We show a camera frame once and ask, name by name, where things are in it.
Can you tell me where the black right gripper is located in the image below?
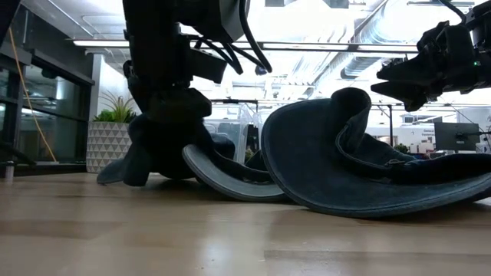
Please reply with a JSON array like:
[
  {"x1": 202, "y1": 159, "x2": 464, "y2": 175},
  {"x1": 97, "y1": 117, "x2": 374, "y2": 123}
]
[{"x1": 371, "y1": 21, "x2": 479, "y2": 112}]

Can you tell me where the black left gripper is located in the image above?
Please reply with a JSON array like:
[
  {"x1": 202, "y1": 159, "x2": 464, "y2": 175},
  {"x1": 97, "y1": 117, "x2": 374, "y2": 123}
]
[{"x1": 123, "y1": 22, "x2": 227, "y2": 180}]

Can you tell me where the dark navy baseball cap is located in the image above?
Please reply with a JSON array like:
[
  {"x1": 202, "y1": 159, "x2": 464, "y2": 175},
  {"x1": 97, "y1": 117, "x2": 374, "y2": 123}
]
[
  {"x1": 199, "y1": 132, "x2": 274, "y2": 184},
  {"x1": 260, "y1": 87, "x2": 491, "y2": 219},
  {"x1": 95, "y1": 113, "x2": 218, "y2": 188}
]

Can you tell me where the grey baseball cap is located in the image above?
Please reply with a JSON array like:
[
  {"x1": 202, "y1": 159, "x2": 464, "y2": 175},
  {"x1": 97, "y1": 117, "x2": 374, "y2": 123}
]
[{"x1": 182, "y1": 143, "x2": 288, "y2": 203}]

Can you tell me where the potted plant in patterned pot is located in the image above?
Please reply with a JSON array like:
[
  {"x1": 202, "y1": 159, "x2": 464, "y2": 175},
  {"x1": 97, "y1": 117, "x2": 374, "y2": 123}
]
[{"x1": 86, "y1": 90, "x2": 137, "y2": 174}]

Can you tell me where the black computer monitor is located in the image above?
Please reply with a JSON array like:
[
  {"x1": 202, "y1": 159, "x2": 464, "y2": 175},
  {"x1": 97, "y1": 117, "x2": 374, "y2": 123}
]
[{"x1": 434, "y1": 122, "x2": 480, "y2": 152}]

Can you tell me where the clear plastic storage bin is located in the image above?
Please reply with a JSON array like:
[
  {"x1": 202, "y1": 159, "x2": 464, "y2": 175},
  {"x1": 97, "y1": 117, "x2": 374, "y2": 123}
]
[
  {"x1": 251, "y1": 109, "x2": 272, "y2": 154},
  {"x1": 203, "y1": 102, "x2": 256, "y2": 164}
]

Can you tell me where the long ceiling light strip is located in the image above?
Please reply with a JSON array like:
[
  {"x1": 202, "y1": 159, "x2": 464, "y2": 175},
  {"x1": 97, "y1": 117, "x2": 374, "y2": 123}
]
[{"x1": 71, "y1": 38, "x2": 420, "y2": 54}]

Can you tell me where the yellow hanging cable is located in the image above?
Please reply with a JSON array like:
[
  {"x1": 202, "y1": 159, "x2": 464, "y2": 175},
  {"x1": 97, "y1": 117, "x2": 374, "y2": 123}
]
[{"x1": 7, "y1": 27, "x2": 58, "y2": 164}]

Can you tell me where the black aluminium table frame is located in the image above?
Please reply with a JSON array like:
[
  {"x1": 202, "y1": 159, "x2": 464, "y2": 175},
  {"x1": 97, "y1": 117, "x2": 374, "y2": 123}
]
[{"x1": 0, "y1": 137, "x2": 88, "y2": 178}]

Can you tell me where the grey metal post foot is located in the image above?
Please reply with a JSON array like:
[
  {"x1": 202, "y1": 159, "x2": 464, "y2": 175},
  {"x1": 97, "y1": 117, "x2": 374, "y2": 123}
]
[{"x1": 3, "y1": 160, "x2": 16, "y2": 183}]

